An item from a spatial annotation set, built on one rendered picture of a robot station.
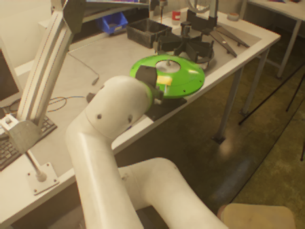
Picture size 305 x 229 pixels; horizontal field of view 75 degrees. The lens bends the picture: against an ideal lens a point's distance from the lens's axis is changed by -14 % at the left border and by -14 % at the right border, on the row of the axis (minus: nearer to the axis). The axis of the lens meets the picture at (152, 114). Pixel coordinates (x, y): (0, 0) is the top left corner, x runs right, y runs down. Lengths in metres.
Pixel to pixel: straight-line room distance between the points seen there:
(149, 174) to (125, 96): 0.25
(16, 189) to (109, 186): 0.50
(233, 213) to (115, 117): 0.78
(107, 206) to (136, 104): 0.21
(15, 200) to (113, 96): 0.54
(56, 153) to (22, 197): 0.21
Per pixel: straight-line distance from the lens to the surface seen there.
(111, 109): 0.46
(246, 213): 1.12
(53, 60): 0.67
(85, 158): 0.47
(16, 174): 0.90
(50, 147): 0.92
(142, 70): 0.65
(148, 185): 0.61
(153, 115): 0.95
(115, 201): 0.40
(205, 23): 1.62
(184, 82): 0.88
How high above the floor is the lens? 1.58
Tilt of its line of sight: 43 degrees down
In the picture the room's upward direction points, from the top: 2 degrees clockwise
